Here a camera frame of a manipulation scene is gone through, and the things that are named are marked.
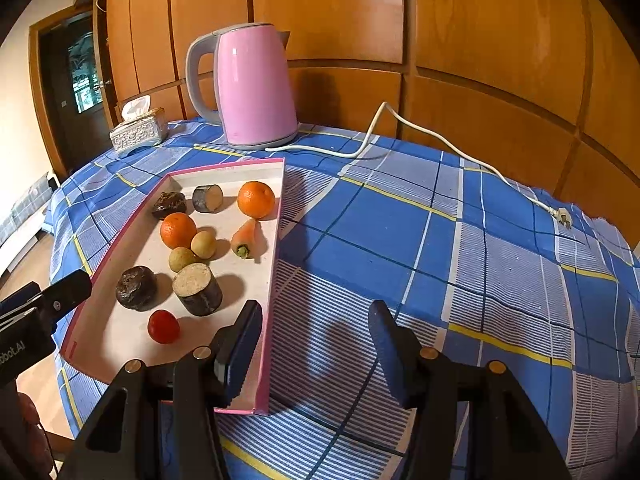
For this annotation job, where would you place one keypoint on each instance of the silver ornate tissue box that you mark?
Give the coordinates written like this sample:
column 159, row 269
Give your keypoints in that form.
column 140, row 132

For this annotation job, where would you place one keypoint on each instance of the white low furniture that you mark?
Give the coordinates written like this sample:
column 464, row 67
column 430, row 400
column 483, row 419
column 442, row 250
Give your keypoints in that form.
column 22, row 230

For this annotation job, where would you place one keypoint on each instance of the wooden panelled wardrobe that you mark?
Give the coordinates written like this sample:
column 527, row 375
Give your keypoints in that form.
column 475, row 35

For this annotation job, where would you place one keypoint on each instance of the dark wooden door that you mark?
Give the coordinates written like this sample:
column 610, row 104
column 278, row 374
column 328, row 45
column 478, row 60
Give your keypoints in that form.
column 55, row 125

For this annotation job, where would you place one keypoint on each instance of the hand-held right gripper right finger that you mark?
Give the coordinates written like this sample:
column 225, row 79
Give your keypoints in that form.
column 395, row 365

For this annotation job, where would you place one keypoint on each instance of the person's left hand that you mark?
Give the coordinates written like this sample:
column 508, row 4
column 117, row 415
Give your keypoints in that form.
column 27, row 420

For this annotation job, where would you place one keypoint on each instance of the pink electric kettle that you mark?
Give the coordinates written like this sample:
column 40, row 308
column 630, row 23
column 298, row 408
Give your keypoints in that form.
column 250, row 85

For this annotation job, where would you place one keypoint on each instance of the small yellow-green fruit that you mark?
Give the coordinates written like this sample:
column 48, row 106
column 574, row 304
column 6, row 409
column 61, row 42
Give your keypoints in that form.
column 204, row 244
column 181, row 259

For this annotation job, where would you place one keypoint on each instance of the red cherry tomato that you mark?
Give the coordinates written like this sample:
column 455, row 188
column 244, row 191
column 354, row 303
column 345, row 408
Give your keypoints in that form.
column 164, row 326

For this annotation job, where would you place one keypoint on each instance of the white tissue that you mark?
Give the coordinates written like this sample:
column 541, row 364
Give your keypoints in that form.
column 136, row 107

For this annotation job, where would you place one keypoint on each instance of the dark wrinkled passion fruit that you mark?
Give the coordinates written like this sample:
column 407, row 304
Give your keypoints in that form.
column 169, row 205
column 136, row 287

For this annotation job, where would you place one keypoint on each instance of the pink shallow tray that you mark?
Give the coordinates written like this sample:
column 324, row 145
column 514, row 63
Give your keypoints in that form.
column 125, row 340

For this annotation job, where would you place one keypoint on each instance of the small dark sugarcane piece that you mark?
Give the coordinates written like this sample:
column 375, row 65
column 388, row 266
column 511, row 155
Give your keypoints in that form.
column 207, row 198

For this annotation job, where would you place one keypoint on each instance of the orange mandarin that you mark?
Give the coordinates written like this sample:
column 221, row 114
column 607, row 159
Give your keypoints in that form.
column 178, row 230
column 256, row 199

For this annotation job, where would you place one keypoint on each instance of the grey kettle base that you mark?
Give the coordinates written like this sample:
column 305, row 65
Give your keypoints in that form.
column 260, row 145

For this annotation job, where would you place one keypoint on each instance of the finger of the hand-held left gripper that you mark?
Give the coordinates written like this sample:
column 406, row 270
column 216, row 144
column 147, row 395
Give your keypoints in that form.
column 70, row 290
column 20, row 296

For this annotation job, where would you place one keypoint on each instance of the large dark sugarcane piece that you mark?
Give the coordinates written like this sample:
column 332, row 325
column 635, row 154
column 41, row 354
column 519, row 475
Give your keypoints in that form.
column 197, row 290

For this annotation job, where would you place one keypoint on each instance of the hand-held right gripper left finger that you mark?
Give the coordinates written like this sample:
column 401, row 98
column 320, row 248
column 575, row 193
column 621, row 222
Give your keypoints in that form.
column 244, row 355

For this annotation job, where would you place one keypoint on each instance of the orange carrot piece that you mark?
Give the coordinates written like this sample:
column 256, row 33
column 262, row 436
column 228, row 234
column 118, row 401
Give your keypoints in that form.
column 247, row 237

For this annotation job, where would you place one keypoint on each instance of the blue plaid tablecloth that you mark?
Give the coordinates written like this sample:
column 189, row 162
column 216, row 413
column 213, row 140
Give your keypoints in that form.
column 400, row 240

